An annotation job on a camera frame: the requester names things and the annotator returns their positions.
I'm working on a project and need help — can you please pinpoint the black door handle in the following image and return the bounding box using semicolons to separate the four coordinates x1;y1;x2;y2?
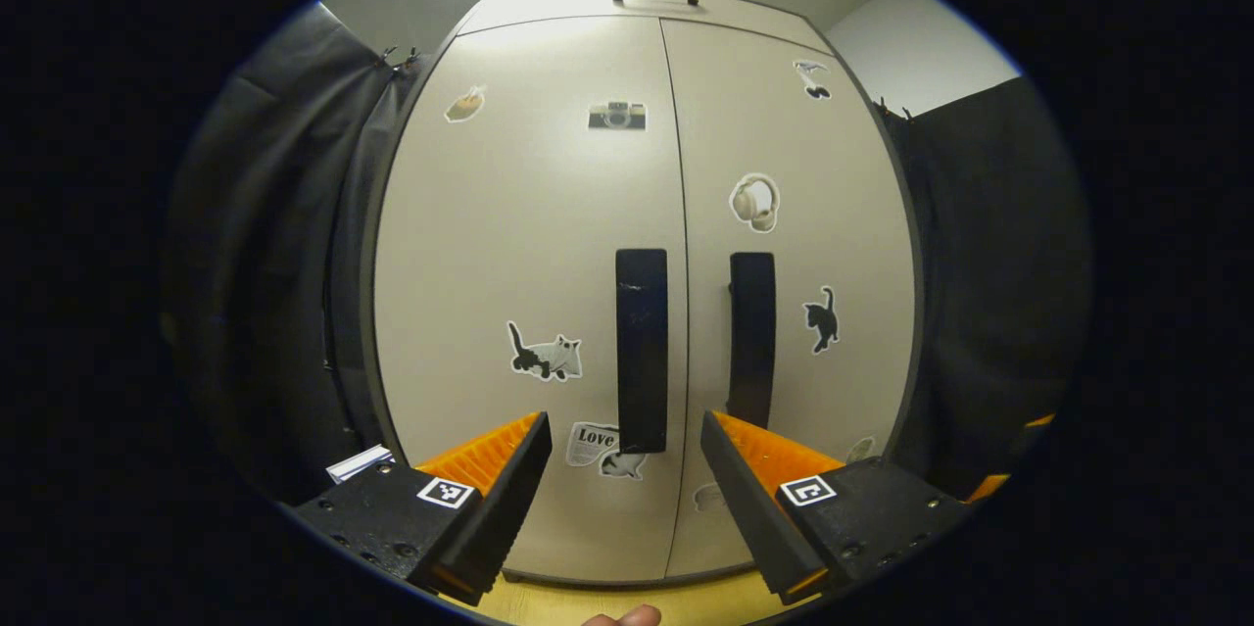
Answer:
727;252;777;431
615;248;670;456

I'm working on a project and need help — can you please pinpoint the white cabinet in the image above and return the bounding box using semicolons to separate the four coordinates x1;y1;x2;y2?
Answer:
358;0;927;594

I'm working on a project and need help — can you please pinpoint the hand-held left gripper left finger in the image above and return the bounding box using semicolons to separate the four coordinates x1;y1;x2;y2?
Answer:
294;410;552;605

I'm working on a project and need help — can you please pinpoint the black backdrop cloth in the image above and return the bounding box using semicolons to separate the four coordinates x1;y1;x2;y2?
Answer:
162;1;432;509
872;75;1095;500

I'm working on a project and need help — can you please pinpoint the white door with headphones sticker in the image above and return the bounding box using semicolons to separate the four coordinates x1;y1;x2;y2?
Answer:
661;19;922;580

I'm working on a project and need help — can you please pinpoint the white door with camera sticker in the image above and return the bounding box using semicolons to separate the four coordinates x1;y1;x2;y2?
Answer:
372;16;690;588

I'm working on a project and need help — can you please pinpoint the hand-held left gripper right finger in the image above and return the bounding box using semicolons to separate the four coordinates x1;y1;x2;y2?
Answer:
699;409;971;605

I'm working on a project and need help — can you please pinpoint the white cabinet drawer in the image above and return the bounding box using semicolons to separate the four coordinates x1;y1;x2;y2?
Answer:
456;0;834;57

